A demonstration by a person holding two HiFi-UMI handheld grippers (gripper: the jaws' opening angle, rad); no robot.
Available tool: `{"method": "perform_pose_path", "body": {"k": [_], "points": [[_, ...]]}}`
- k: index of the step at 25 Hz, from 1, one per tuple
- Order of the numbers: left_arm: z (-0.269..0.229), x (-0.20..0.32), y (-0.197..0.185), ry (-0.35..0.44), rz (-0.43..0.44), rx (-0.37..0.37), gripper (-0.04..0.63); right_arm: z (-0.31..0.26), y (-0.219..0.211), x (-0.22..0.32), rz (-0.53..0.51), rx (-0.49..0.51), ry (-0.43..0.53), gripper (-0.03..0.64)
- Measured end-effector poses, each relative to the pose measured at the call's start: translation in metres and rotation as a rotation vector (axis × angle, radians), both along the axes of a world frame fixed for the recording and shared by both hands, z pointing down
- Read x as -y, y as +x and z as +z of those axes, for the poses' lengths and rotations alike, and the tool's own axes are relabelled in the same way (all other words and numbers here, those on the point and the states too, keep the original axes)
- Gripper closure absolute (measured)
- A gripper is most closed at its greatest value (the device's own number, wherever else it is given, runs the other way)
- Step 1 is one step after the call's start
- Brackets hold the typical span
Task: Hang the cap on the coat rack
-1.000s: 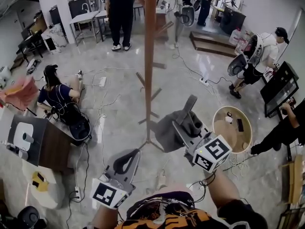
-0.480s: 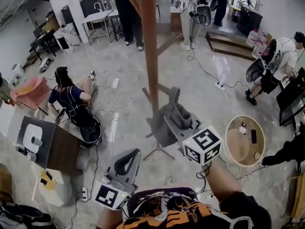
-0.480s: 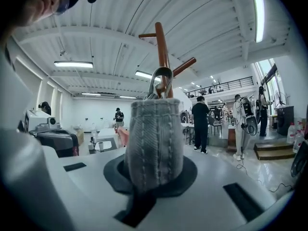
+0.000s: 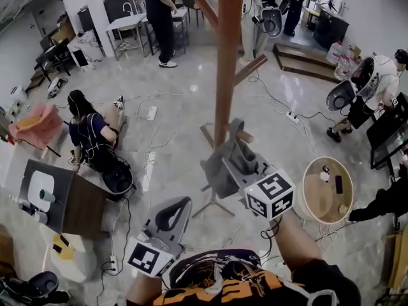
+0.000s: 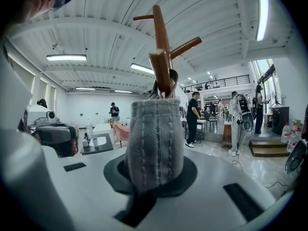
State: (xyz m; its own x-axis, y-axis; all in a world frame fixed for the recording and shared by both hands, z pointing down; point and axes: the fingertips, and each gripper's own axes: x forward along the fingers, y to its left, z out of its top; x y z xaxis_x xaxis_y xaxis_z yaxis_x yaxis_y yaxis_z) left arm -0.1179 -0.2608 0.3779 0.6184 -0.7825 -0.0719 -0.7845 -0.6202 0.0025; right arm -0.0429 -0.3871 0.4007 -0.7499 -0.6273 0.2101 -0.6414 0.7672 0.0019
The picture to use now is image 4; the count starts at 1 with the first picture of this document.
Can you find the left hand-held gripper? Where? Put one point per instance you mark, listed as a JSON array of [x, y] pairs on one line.
[[150, 253]]

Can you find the pink chair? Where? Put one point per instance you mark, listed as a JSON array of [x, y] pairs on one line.
[[38, 126]]

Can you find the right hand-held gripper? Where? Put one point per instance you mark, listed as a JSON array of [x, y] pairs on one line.
[[271, 193]]

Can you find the cardboard box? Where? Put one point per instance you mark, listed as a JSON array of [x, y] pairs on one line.
[[400, 257]]

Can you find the white metal table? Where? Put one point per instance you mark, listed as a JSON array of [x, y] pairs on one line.
[[127, 22]]

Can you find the grey cap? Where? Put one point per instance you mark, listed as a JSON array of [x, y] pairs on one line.
[[216, 174]]

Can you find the person's black orange shirt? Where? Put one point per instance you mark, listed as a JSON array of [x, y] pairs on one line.
[[242, 282]]

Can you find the black chair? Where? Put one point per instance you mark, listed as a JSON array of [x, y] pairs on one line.
[[191, 5]]

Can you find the white power strip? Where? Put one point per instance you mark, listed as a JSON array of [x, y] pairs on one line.
[[292, 116], [152, 113], [114, 263]]

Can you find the black glass table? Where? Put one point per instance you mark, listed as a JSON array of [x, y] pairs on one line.
[[387, 132]]

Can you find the dark wooden cabinet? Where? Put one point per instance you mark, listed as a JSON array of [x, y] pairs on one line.
[[86, 206]]

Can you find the round wooden side table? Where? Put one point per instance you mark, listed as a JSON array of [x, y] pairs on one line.
[[318, 199]]

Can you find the person's left forearm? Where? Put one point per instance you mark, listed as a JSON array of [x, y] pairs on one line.
[[143, 290]]

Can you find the marble pattern cabinet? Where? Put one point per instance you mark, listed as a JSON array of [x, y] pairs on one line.
[[86, 48]]

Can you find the small white figurine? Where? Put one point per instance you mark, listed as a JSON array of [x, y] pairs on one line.
[[325, 175]]

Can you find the brown wooden coat rack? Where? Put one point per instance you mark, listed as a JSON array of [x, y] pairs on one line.
[[225, 59]]

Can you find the white rounded shell device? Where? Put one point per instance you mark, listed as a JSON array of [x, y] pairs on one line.
[[271, 22], [339, 96]]

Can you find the wooden step platform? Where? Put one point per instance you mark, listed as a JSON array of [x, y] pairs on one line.
[[303, 62]]

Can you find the pale cup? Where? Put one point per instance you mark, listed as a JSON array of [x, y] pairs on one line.
[[48, 195]]

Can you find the white tray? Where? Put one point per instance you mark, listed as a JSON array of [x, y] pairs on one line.
[[39, 180]]

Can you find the person's right forearm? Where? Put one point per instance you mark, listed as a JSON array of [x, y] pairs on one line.
[[296, 244]]

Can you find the black phone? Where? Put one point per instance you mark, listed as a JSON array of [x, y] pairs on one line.
[[338, 184]]

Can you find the black cabinet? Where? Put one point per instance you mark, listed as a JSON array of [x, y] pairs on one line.
[[331, 29]]

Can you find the clear water jug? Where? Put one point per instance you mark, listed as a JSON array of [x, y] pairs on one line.
[[344, 69], [335, 53]]

